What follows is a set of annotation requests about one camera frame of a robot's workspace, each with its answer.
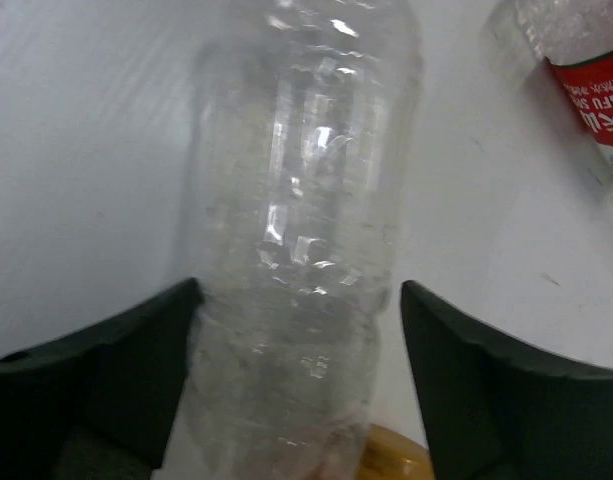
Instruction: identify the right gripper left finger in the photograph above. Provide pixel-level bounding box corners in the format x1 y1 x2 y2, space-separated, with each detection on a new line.
0 278 203 479

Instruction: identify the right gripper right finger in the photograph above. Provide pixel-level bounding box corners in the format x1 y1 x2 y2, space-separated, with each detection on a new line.
400 281 613 479

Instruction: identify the clear unlabelled plastic bottle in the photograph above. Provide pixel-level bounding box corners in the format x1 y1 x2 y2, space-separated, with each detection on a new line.
179 1 421 479

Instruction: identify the orange juice bottle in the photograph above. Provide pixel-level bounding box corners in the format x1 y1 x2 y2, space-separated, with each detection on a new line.
355 424 434 480

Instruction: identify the red cap clear bottle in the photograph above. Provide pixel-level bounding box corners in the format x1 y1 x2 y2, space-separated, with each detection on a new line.
483 1 613 171

